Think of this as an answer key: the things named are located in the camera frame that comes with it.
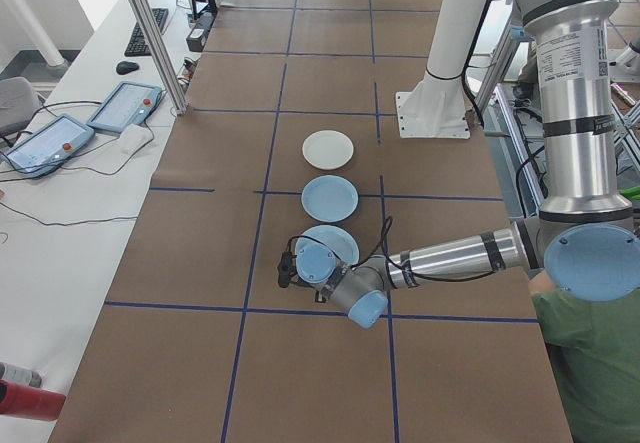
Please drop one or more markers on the plain light blue plate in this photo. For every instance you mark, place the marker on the plain light blue plate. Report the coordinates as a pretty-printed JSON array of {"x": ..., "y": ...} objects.
[{"x": 330, "y": 198}]

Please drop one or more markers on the person in green shirt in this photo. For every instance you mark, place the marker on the person in green shirt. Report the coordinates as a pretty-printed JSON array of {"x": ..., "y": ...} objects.
[{"x": 595, "y": 363}]

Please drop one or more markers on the small grey can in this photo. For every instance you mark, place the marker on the small grey can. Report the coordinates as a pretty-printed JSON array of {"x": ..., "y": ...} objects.
[{"x": 20, "y": 374}]

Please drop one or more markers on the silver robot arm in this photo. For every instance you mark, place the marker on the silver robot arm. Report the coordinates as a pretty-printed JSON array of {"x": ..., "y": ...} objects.
[{"x": 575, "y": 138}]

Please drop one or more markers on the white folded cloth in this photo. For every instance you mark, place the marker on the white folded cloth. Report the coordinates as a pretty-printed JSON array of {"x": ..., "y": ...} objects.
[{"x": 134, "y": 140}]

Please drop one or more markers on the white mounting pedestal with plate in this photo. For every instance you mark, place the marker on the white mounting pedestal with plate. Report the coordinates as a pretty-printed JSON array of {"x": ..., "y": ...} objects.
[{"x": 450, "y": 38}]

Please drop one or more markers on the blue grey teach pendant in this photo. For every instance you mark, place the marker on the blue grey teach pendant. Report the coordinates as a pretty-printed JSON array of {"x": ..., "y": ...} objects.
[
  {"x": 45, "y": 145},
  {"x": 125, "y": 107}
]

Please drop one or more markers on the black rectangular box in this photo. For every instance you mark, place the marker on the black rectangular box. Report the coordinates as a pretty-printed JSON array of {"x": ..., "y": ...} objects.
[{"x": 199, "y": 33}]

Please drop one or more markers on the white desk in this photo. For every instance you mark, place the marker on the white desk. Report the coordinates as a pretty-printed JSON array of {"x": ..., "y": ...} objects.
[{"x": 75, "y": 263}]

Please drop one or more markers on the plain white plate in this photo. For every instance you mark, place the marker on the plain white plate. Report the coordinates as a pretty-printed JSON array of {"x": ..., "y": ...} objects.
[{"x": 327, "y": 150}]

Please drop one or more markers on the black computer mouse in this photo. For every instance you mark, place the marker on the black computer mouse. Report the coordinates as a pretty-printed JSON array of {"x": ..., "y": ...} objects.
[{"x": 127, "y": 67}]

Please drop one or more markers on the red cylinder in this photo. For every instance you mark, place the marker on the red cylinder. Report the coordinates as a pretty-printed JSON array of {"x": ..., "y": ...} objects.
[{"x": 30, "y": 400}]

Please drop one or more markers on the black keyboard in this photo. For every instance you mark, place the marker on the black keyboard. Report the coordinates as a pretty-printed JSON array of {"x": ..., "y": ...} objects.
[{"x": 145, "y": 33}]

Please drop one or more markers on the aluminium frame post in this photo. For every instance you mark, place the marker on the aluminium frame post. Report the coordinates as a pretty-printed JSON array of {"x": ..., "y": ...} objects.
[{"x": 150, "y": 38}]

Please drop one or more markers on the ribbed light blue plate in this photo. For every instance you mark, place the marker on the ribbed light blue plate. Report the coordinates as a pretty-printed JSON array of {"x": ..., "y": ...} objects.
[{"x": 325, "y": 230}]

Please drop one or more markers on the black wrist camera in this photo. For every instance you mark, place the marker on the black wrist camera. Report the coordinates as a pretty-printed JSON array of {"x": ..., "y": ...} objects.
[{"x": 285, "y": 269}]

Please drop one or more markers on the grey chair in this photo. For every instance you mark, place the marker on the grey chair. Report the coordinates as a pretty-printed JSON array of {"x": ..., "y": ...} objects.
[{"x": 17, "y": 105}]

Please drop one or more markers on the white round pillar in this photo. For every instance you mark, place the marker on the white round pillar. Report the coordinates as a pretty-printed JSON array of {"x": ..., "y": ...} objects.
[{"x": 35, "y": 28}]

